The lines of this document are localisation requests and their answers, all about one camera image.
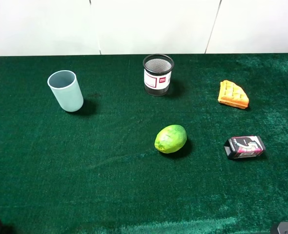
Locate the orange waffle slice toy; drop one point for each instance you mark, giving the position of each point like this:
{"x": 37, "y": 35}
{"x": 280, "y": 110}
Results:
{"x": 232, "y": 95}

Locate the green lemon toy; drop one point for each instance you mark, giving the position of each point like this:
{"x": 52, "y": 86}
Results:
{"x": 170, "y": 139}

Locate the black mesh pen holder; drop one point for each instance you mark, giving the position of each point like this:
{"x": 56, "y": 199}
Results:
{"x": 157, "y": 74}

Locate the green felt table cloth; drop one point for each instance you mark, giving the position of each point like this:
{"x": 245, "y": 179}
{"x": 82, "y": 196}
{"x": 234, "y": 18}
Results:
{"x": 97, "y": 171}

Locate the light blue plastic cup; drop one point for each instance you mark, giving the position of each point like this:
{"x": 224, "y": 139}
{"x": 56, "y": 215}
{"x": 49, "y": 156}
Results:
{"x": 65, "y": 87}

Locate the black pink small box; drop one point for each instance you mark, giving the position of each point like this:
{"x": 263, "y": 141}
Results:
{"x": 244, "y": 147}

